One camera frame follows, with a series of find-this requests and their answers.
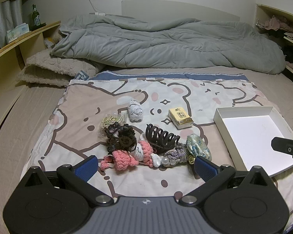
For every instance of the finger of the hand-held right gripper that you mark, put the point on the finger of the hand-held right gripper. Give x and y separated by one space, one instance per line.
283 145

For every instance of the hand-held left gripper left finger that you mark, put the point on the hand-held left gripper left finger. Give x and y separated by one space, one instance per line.
86 168

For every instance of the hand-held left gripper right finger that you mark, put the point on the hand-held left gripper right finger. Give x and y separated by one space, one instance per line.
206 168

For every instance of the blue floral fabric pouch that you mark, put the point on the blue floral fabric pouch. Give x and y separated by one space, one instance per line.
197 147

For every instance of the white shallow cardboard box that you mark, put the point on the white shallow cardboard box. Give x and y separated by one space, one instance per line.
254 136

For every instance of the grey beaded tassel charm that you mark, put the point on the grey beaded tassel charm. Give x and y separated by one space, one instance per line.
175 154

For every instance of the pink crochet doll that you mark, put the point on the pink crochet doll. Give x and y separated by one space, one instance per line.
123 159

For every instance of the dark ruffled scrunchie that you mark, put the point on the dark ruffled scrunchie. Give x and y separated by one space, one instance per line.
111 129

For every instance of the brown crochet scrunchie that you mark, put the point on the brown crochet scrunchie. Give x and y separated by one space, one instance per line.
125 141

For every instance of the cartoon printed cloth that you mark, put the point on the cartoon printed cloth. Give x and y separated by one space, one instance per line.
83 117

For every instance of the black hair claw clip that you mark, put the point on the black hair claw clip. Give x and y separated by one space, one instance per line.
161 136

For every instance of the yellow tissue pack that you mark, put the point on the yellow tissue pack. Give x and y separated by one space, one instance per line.
179 118

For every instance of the beige fleece blanket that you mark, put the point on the beige fleece blanket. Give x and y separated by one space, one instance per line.
53 68

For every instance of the pink crumpled clothes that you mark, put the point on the pink crumpled clothes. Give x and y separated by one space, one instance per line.
273 24

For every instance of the wooden clothes shelf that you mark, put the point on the wooden clothes shelf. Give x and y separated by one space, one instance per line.
263 12

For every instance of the grey duvet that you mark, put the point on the grey duvet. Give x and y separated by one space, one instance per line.
166 43

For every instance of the wooden bedside shelf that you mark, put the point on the wooden bedside shelf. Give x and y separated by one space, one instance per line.
12 51

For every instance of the tissue box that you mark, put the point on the tissue box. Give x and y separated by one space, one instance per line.
15 33

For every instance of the white power strip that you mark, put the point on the white power strip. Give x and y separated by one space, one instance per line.
97 13

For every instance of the green glass bottle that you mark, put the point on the green glass bottle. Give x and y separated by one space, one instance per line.
35 19

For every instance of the grey curtain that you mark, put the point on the grey curtain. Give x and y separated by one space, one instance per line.
5 22

